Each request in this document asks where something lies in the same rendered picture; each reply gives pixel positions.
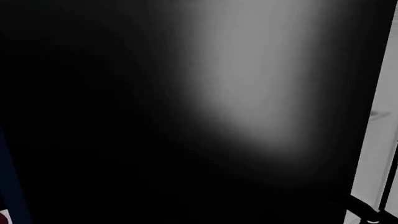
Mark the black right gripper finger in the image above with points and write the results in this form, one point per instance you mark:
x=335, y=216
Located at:
x=368, y=211

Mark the black glossy fridge door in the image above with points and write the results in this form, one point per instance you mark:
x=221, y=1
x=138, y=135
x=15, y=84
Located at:
x=192, y=112

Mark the thin black vertical pole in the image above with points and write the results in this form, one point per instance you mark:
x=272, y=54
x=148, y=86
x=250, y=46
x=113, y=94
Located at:
x=389, y=177

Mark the dark blue vertical panel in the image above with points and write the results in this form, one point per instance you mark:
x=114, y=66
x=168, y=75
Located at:
x=12, y=186

